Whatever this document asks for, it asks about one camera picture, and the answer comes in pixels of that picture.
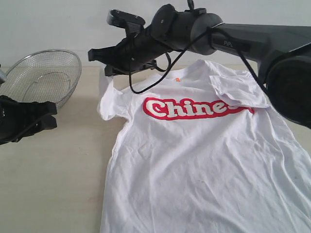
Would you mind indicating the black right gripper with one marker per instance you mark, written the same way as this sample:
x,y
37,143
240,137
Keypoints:
x,y
130,54

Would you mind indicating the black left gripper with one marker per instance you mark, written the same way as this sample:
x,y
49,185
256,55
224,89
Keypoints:
x,y
19,119

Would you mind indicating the white t-shirt red print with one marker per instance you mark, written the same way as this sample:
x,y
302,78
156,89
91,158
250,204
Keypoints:
x,y
202,152

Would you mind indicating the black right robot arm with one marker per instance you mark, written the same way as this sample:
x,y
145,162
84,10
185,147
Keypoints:
x,y
282,53

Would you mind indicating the metal wire mesh basket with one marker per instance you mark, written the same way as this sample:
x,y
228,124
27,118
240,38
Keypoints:
x,y
48,75

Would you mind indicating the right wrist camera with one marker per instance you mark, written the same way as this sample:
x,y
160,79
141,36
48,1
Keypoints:
x,y
132,24

